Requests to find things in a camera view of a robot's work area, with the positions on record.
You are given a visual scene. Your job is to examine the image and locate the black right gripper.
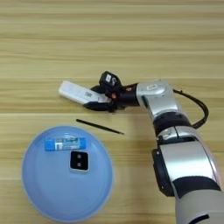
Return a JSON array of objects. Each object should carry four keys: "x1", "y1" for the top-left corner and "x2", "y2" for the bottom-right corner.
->
[{"x1": 83, "y1": 82, "x2": 140, "y2": 114}]

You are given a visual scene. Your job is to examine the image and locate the white rectangular plastic device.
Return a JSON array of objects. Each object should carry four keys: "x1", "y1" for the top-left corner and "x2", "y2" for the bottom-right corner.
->
[{"x1": 58, "y1": 80, "x2": 112, "y2": 106}]

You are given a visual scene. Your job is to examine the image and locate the blue glue stick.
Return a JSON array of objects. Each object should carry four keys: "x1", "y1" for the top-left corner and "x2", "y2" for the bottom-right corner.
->
[{"x1": 44, "y1": 136, "x2": 88, "y2": 152}]

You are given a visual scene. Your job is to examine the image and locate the small black and white cube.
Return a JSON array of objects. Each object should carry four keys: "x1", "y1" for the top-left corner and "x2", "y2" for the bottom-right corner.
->
[{"x1": 68, "y1": 150, "x2": 90, "y2": 172}]

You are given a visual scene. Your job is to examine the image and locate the black box with white label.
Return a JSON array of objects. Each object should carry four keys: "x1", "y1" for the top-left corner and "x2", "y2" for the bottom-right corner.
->
[{"x1": 98, "y1": 70, "x2": 123, "y2": 89}]

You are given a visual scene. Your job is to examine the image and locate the thin black stick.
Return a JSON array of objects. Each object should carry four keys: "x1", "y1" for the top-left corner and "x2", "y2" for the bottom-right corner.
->
[{"x1": 75, "y1": 118, "x2": 126, "y2": 137}]

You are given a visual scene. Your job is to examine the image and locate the round blue plate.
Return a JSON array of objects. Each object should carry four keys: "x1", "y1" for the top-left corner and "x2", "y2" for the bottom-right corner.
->
[{"x1": 20, "y1": 125, "x2": 115, "y2": 224}]

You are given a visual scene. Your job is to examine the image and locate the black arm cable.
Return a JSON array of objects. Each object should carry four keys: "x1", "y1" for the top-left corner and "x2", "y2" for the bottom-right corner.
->
[{"x1": 172, "y1": 88, "x2": 210, "y2": 130}]

